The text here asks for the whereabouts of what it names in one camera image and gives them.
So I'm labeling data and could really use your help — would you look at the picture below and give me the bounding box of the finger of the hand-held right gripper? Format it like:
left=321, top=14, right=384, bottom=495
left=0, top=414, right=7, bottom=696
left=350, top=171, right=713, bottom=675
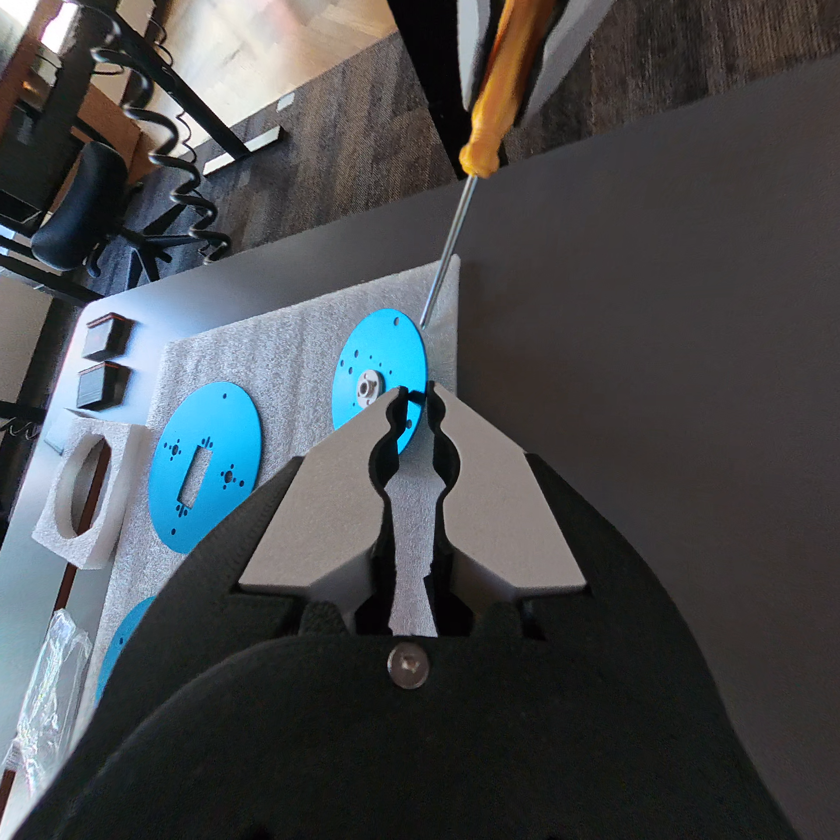
left=512, top=0, right=618, bottom=127
left=388, top=0, right=506, bottom=114

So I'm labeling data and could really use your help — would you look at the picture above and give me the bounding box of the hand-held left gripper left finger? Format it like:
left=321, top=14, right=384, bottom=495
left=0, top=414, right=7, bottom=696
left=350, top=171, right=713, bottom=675
left=237, top=385, right=418, bottom=614

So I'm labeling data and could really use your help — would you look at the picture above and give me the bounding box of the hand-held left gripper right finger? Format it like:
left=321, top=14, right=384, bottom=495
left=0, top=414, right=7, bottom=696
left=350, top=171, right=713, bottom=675
left=431, top=384, right=589, bottom=618

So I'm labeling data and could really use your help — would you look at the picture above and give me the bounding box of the yellow handled screwdriver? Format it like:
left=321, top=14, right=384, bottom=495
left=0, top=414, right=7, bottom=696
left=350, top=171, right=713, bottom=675
left=420, top=0, right=560, bottom=329

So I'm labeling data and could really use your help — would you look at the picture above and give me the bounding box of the small blue round plate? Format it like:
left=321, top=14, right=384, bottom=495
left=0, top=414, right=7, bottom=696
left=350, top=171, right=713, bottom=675
left=331, top=309, right=429, bottom=455

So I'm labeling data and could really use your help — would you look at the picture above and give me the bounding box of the grey desk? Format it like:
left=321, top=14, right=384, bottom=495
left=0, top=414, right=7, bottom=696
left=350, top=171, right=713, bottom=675
left=0, top=59, right=840, bottom=840

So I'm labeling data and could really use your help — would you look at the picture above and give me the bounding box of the black desk leg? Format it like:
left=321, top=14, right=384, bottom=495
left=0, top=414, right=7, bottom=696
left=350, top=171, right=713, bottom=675
left=79, top=0, right=286, bottom=179

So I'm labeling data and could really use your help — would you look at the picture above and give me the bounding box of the large blue round plate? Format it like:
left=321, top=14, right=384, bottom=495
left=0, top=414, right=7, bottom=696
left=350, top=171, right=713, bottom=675
left=149, top=384, right=261, bottom=555

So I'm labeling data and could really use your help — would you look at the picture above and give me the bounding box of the white foam sheet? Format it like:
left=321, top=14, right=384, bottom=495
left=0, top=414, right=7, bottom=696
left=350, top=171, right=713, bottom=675
left=73, top=256, right=463, bottom=749

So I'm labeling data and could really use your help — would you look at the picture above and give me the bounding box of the black flat device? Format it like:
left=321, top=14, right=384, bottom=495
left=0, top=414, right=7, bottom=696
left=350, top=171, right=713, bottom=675
left=75, top=361, right=132, bottom=412
left=82, top=313, right=135, bottom=363

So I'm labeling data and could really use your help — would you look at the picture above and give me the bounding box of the clear plastic bag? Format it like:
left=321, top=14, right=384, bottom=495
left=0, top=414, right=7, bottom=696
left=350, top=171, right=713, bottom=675
left=0, top=611, right=95, bottom=788

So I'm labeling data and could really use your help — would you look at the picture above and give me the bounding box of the black office chair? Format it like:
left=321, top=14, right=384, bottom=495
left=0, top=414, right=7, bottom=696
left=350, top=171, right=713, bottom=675
left=29, top=138, right=198, bottom=286

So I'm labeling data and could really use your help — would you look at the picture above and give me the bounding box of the white foam frame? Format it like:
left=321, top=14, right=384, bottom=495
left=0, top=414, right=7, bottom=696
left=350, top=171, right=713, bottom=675
left=29, top=418, right=148, bottom=571

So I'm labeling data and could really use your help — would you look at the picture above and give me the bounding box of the blue metal ring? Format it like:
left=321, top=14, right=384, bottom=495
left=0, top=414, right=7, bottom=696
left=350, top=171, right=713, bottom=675
left=95, top=598, right=158, bottom=704

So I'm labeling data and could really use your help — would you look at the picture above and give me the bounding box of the black coiled cable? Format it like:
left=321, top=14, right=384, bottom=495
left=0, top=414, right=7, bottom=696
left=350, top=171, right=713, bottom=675
left=92, top=40, right=233, bottom=263

